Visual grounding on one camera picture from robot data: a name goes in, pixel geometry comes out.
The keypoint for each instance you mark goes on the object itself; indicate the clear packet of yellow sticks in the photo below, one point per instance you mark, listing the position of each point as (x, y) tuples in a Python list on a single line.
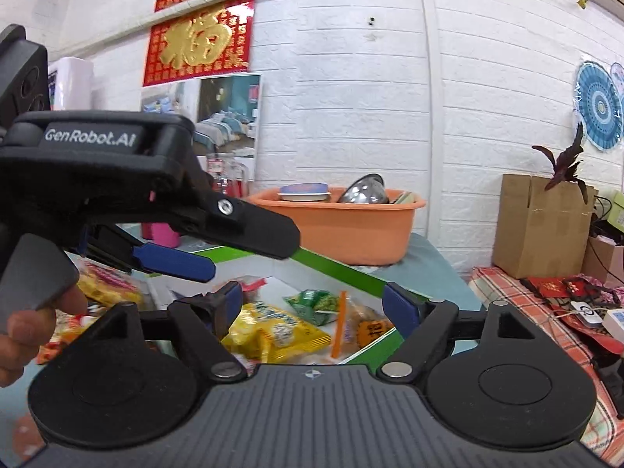
[(107, 287)]

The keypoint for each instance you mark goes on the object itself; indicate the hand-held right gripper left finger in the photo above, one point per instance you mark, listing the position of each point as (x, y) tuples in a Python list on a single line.
[(233, 309)]

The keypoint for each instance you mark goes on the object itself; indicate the orange-edged clear snack packet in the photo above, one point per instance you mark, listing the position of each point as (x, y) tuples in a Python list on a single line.
[(370, 331)]

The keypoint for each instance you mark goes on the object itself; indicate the red envelopes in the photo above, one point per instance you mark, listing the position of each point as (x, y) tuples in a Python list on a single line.
[(546, 287)]

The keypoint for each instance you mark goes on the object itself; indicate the plaid cloth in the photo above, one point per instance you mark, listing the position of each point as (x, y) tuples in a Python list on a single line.
[(507, 297)]

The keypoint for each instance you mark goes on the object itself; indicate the green flat boxes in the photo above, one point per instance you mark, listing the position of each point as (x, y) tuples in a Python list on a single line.
[(612, 209)]

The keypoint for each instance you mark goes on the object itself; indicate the blue patterned paper fan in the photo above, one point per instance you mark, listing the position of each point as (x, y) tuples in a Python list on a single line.
[(597, 102)]

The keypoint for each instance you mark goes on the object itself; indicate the yellow snack packet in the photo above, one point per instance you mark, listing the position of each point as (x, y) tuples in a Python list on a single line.
[(273, 332)]

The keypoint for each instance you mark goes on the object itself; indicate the teal printed tablecloth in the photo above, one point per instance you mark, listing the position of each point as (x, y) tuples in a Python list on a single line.
[(438, 273)]

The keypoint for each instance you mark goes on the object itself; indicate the steel bowl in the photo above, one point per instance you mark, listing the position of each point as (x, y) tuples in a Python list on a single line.
[(363, 192)]

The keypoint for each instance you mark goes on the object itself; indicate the red gold wall banner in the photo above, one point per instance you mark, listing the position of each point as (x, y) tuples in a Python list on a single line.
[(200, 39)]

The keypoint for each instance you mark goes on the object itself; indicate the person's left hand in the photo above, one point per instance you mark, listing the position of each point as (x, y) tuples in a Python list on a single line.
[(24, 341)]

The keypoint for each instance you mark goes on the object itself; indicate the round container with blue lid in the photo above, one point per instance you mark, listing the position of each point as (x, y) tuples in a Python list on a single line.
[(304, 191)]

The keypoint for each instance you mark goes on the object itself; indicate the pink insulated bottle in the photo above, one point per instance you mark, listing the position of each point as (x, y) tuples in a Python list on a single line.
[(161, 235)]

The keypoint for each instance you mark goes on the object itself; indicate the large cardboard box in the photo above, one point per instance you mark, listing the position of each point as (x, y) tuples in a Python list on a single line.
[(531, 229)]

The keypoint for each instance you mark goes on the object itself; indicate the small cardboard box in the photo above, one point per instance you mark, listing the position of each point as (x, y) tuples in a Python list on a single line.
[(602, 261)]

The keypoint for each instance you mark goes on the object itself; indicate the orange plastic basin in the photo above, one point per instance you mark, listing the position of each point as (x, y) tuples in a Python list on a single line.
[(341, 231)]

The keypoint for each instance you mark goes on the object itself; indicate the green cardboard box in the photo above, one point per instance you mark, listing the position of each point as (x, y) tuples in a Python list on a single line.
[(331, 265)]

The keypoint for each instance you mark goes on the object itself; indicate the white water purifier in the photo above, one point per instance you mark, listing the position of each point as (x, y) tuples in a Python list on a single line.
[(73, 83)]

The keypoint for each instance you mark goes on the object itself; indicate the white charging device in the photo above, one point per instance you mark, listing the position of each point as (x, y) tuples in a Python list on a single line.
[(585, 314)]

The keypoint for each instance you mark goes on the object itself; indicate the purple leafed plant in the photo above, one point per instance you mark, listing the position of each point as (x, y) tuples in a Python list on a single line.
[(565, 161)]

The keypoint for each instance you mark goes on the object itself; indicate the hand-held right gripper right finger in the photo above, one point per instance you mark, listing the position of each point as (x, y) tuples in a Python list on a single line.
[(400, 309)]

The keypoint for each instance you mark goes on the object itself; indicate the bedding wall poster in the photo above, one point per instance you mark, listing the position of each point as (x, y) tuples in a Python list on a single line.
[(224, 107)]

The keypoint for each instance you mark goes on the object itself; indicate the glass pitcher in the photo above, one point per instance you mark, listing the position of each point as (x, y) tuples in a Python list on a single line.
[(234, 175)]

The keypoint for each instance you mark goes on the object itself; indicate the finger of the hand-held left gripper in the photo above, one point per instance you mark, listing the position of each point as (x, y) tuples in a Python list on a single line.
[(170, 261), (258, 231)]

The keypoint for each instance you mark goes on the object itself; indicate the green pea snack packet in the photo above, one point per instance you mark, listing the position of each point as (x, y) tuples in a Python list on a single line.
[(312, 302)]

